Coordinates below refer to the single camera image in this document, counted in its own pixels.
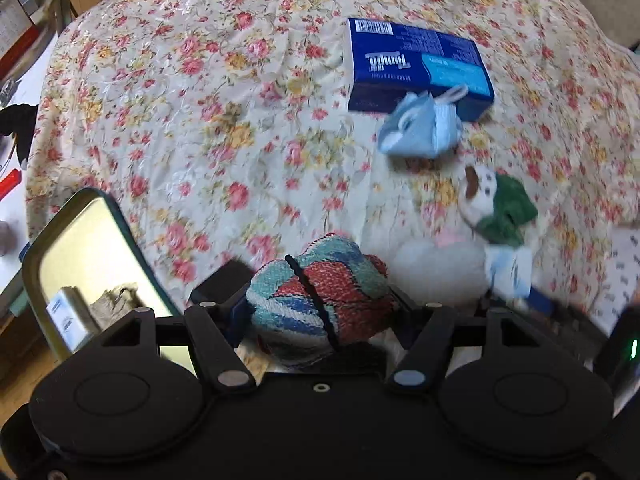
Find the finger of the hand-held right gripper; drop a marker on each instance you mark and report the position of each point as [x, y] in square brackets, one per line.
[545, 306]

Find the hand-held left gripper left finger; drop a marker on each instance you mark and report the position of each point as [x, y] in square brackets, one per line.
[235, 317]

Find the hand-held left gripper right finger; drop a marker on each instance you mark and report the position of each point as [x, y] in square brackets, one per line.
[425, 340]

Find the large white tissue packet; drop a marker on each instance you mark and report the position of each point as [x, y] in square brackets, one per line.
[510, 270]

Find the white fluffy plush toy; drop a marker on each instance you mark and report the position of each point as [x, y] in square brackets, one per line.
[440, 270]

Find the green hooded plush toy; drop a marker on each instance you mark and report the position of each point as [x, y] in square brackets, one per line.
[510, 210]

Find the multicolour towel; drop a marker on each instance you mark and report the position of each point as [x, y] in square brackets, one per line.
[340, 280]

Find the green metal tray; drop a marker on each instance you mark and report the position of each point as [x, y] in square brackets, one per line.
[100, 240]

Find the small white tissue packet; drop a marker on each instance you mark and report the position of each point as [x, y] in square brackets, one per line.
[67, 320]

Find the blue face mask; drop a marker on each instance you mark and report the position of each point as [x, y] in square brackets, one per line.
[420, 130]

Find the floral bedspread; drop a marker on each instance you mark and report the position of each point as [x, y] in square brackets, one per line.
[200, 110]

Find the green foam edge guard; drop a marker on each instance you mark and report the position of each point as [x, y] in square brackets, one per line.
[12, 302]

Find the red pen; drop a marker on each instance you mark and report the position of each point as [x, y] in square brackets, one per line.
[9, 184]

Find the blue tissue pack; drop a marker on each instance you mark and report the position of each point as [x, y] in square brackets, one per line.
[400, 60]

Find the desk calendar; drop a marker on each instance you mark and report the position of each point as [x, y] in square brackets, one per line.
[15, 25]

